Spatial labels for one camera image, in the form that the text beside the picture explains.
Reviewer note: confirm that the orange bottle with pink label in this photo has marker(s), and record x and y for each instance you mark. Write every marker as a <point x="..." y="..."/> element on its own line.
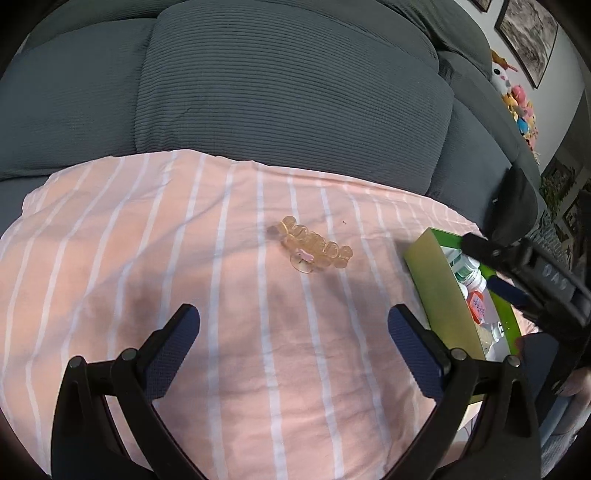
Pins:
<point x="477" y="305"/>

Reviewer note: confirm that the person's leg in jeans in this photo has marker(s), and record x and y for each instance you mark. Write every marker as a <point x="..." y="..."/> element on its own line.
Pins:
<point x="561" y="429"/>

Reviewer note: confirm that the grey sofa back cushion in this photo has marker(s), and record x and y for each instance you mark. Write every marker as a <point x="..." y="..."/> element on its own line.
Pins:
<point x="480" y="138"/>
<point x="295" y="92"/>
<point x="69" y="101"/>

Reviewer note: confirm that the large framed landscape picture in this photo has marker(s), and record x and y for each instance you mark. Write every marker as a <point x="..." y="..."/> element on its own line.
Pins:
<point x="531" y="41"/>

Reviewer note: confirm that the person's right hand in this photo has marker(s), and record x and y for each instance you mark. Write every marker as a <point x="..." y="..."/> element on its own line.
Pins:
<point x="577" y="383"/>

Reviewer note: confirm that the small framed picture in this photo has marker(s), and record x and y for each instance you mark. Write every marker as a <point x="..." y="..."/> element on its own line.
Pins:
<point x="482" y="3"/>

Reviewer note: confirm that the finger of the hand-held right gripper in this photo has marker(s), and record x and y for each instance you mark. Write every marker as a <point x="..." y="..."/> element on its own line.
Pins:
<point x="489" y="251"/>
<point x="508" y="289"/>

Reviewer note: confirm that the green cardboard box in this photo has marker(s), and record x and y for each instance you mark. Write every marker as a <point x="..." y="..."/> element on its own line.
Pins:
<point x="443" y="295"/>

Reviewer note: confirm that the white plush toy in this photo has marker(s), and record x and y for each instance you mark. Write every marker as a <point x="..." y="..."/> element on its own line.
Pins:
<point x="501" y="76"/>

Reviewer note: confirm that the framed plant picture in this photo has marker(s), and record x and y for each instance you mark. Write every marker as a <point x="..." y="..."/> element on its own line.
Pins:
<point x="558" y="177"/>
<point x="577" y="214"/>

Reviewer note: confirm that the white plug-in vaporiser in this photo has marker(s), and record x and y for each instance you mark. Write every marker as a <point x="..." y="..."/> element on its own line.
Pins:
<point x="496" y="334"/>

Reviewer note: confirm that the white bottle with green label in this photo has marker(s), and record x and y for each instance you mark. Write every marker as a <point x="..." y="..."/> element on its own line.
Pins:
<point x="461" y="267"/>

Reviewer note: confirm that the pink plush toy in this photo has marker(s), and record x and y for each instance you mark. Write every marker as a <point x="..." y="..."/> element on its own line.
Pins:
<point x="519" y="95"/>

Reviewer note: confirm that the blue plush toy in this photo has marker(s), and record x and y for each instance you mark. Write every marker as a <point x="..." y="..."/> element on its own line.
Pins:
<point x="525" y="124"/>

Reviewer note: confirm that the amber hair claw clip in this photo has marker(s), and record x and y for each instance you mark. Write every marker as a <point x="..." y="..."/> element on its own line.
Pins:
<point x="318" y="247"/>

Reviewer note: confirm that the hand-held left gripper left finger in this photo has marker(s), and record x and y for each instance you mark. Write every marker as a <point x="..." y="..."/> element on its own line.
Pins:
<point x="168" y="355"/>

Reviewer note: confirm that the pink striped cloth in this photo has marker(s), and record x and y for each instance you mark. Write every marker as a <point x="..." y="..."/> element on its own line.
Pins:
<point x="138" y="230"/>

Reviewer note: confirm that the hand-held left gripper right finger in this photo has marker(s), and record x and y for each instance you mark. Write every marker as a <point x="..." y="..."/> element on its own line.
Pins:
<point x="415" y="355"/>

